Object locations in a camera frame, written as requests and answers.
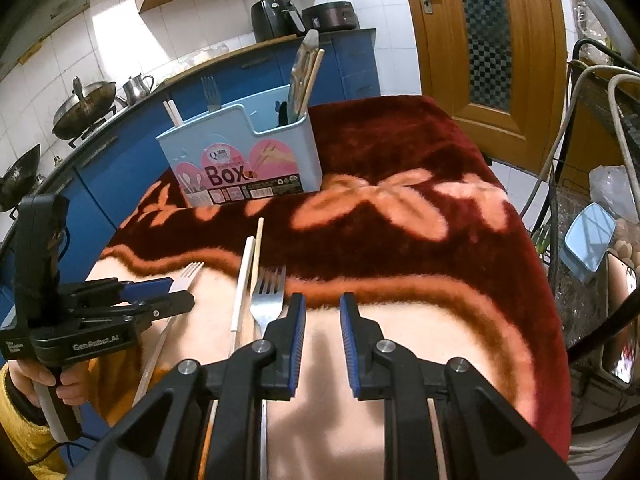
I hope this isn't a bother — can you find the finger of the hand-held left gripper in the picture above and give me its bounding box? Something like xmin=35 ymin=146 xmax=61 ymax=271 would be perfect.
xmin=80 ymin=292 xmax=196 ymax=333
xmin=60 ymin=276 xmax=174 ymax=311

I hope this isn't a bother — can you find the small blue mirror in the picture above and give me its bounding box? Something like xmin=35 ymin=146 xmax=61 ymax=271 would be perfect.
xmin=559 ymin=203 xmax=617 ymax=283

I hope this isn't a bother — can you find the black air fryer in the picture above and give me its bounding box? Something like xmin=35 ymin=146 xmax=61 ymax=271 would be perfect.
xmin=251 ymin=0 xmax=307 ymax=43

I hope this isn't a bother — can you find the person's left hand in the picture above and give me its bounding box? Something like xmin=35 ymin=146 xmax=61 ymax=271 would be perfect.
xmin=9 ymin=360 xmax=92 ymax=406

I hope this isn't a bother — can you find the smartphone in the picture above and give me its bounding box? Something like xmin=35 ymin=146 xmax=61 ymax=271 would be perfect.
xmin=600 ymin=252 xmax=639 ymax=386

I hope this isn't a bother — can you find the black cable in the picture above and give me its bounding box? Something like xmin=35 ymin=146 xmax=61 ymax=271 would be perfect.
xmin=27 ymin=437 xmax=78 ymax=467

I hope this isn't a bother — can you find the white hose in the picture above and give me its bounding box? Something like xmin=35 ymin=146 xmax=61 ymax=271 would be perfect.
xmin=520 ymin=60 xmax=640 ymax=221

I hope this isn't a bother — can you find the metal fork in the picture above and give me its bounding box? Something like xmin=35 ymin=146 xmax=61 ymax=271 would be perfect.
xmin=200 ymin=76 xmax=222 ymax=113
xmin=249 ymin=266 xmax=287 ymax=480
xmin=132 ymin=261 xmax=205 ymax=408

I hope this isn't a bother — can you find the black wok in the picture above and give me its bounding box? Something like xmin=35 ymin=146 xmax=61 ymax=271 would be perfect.
xmin=0 ymin=144 xmax=41 ymax=213

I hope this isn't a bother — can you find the metal kettle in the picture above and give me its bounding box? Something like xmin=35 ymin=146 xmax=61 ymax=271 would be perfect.
xmin=122 ymin=74 xmax=156 ymax=103

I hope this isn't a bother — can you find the wok with metal lid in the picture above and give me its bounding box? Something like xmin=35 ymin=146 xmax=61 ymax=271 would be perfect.
xmin=51 ymin=77 xmax=118 ymax=141

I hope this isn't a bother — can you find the clear plastic bag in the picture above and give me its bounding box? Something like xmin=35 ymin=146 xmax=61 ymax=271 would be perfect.
xmin=589 ymin=165 xmax=640 ymax=223

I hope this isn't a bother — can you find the light blue utensil box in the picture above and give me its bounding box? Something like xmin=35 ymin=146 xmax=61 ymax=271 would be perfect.
xmin=156 ymin=104 xmax=323 ymax=208

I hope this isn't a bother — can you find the wooden door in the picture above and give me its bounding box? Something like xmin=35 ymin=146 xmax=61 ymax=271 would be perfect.
xmin=397 ymin=0 xmax=568 ymax=161

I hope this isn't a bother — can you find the red floral blanket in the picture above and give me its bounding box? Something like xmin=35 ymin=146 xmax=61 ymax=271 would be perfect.
xmin=85 ymin=95 xmax=573 ymax=480

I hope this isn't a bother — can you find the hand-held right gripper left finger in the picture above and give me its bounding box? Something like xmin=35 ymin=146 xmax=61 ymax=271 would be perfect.
xmin=67 ymin=292 xmax=307 ymax=480

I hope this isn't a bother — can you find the wooden chopstick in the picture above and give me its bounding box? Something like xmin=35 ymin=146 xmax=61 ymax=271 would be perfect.
xmin=248 ymin=217 xmax=265 ymax=296
xmin=429 ymin=399 xmax=443 ymax=480
xmin=299 ymin=49 xmax=325 ymax=122

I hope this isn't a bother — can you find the dark rice cooker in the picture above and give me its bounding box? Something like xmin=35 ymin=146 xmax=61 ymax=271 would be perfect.
xmin=301 ymin=2 xmax=358 ymax=33

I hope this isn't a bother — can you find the black metal rack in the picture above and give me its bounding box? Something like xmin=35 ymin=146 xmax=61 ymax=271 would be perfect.
xmin=532 ymin=37 xmax=640 ymax=376

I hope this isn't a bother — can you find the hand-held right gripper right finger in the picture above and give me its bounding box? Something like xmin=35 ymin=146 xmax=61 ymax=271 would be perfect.
xmin=340 ymin=292 xmax=576 ymax=480

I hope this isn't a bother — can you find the person's left forearm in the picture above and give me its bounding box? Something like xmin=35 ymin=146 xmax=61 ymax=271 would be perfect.
xmin=0 ymin=362 xmax=68 ymax=476

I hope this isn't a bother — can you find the range hood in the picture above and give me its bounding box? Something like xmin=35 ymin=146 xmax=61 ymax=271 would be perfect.
xmin=0 ymin=0 xmax=93 ymax=71

